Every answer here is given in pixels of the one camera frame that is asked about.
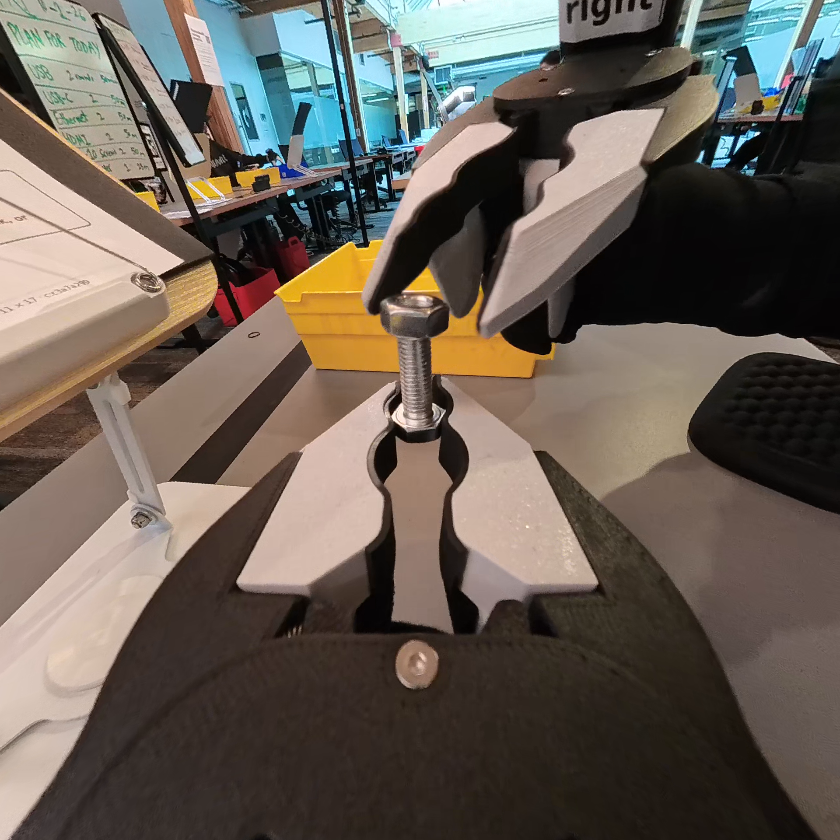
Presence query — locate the steel hex bolt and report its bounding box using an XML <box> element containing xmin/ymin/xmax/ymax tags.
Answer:
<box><xmin>379</xmin><ymin>293</ymin><xmax>451</xmax><ymax>424</ymax></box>

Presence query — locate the red canister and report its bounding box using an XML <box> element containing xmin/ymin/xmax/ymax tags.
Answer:
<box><xmin>274</xmin><ymin>235</ymin><xmax>311</xmax><ymax>280</ymax></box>

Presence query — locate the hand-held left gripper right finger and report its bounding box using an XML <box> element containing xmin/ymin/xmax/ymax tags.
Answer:
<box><xmin>433</xmin><ymin>379</ymin><xmax>600</xmax><ymax>634</ymax></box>

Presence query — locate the long background workbench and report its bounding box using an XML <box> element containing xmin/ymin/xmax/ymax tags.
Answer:
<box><xmin>157</xmin><ymin>150</ymin><xmax>421</xmax><ymax>227</ymax></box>

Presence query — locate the green-lettered whiteboard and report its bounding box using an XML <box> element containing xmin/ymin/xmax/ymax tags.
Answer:
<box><xmin>0</xmin><ymin>0</ymin><xmax>156</xmax><ymax>181</ymax></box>

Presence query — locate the person's right hand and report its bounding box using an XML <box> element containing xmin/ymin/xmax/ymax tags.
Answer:
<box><xmin>499</xmin><ymin>163</ymin><xmax>697</xmax><ymax>357</ymax></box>

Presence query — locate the steel hex nut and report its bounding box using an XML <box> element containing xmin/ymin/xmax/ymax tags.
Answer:
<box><xmin>388</xmin><ymin>403</ymin><xmax>448</xmax><ymax>442</ymax></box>

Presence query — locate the yellow plastic bin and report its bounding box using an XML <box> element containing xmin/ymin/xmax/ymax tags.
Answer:
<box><xmin>274</xmin><ymin>239</ymin><xmax>555</xmax><ymax>380</ymax></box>

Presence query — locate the wooden instruction board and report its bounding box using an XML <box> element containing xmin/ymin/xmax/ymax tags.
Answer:
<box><xmin>0</xmin><ymin>85</ymin><xmax>221</xmax><ymax>444</ymax></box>

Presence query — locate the small easel whiteboard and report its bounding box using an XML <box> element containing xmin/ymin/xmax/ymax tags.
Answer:
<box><xmin>94</xmin><ymin>12</ymin><xmax>210</xmax><ymax>168</ymax></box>

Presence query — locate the white paper poster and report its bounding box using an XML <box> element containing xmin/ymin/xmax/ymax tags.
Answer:
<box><xmin>185</xmin><ymin>12</ymin><xmax>219</xmax><ymax>86</ymax></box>

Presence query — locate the black metal pole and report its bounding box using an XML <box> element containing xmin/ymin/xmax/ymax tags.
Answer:
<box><xmin>325</xmin><ymin>0</ymin><xmax>372</xmax><ymax>249</ymax></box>

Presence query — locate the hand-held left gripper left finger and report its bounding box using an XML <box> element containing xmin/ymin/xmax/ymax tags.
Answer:
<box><xmin>235</xmin><ymin>382</ymin><xmax>403</xmax><ymax>601</ymax></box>

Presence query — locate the printed instruction sheet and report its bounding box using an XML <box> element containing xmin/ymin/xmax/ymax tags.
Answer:
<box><xmin>0</xmin><ymin>134</ymin><xmax>186</xmax><ymax>395</ymax></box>

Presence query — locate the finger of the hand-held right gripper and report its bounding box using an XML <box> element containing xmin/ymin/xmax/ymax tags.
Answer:
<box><xmin>361</xmin><ymin>120</ymin><xmax>522</xmax><ymax>316</ymax></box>
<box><xmin>477</xmin><ymin>107</ymin><xmax>666</xmax><ymax>340</ymax></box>

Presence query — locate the red bag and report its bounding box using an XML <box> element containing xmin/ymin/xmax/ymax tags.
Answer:
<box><xmin>213</xmin><ymin>262</ymin><xmax>283</xmax><ymax>327</ymax></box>

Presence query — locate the wooden pillar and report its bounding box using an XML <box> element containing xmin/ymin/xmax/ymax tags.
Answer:
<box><xmin>163</xmin><ymin>0</ymin><xmax>245</xmax><ymax>161</ymax></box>

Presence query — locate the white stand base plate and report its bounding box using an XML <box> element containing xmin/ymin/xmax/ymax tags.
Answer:
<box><xmin>0</xmin><ymin>479</ymin><xmax>263</xmax><ymax>752</ymax></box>

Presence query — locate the white support bracket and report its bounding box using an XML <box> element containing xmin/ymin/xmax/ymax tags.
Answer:
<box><xmin>85</xmin><ymin>369</ymin><xmax>175</xmax><ymax>534</ymax></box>

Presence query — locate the person's right forearm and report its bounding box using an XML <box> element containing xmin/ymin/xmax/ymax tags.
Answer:
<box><xmin>689</xmin><ymin>161</ymin><xmax>840</xmax><ymax>342</ymax></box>

